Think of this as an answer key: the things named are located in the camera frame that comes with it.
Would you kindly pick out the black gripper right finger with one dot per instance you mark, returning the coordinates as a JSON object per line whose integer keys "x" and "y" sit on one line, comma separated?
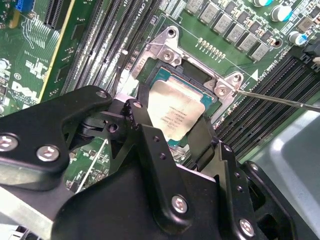
{"x": 240, "y": 200}

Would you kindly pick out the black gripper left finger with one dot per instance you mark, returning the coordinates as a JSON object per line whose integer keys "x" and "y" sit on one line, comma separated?
{"x": 37, "y": 130}

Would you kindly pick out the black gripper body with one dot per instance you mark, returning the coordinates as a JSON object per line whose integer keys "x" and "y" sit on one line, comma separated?
{"x": 112, "y": 212}

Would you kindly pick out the silver CPU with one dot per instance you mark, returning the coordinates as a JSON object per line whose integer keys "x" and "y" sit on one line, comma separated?
{"x": 175, "y": 105}

